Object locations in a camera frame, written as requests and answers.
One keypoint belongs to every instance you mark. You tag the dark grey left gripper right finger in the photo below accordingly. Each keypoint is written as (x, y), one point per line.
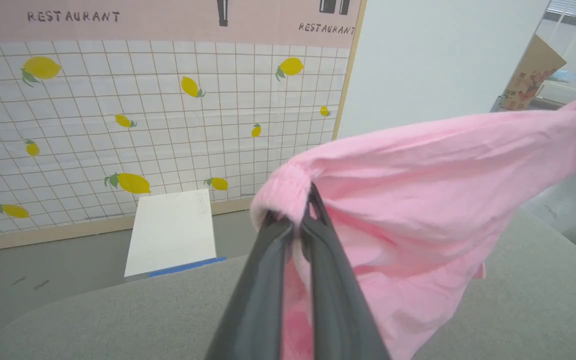
(335, 295)

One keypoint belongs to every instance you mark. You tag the lemon and restaurant print panel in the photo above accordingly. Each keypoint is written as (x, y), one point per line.
(168, 110)

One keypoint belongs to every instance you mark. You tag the white flat board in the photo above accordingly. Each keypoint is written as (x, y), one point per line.
(173, 232)

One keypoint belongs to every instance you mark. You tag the brown printed cardboard box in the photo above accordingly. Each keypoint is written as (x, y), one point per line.
(533, 72)

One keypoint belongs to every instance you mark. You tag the blue tape strip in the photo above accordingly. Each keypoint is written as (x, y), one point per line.
(185, 267)

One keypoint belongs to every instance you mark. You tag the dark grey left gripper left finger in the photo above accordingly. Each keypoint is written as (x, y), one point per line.
(260, 295)

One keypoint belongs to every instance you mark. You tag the pink garment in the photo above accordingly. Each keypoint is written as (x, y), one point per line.
(418, 200)

